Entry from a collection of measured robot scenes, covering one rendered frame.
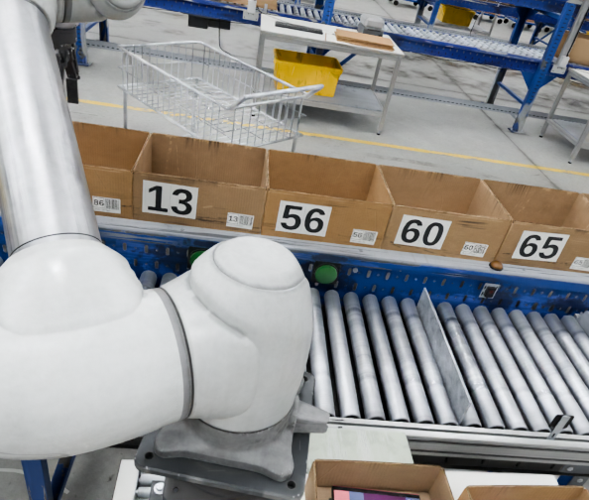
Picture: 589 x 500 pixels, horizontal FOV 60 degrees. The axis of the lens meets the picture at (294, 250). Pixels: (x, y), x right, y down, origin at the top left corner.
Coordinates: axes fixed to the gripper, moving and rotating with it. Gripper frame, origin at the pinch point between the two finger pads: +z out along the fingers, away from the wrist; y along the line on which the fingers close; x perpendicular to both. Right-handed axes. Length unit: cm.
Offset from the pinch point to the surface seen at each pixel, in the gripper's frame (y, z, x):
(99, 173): -7.9, 16.6, -10.3
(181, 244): -14, 34, -35
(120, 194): -7.8, 23.0, -15.9
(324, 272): -15, 37, -80
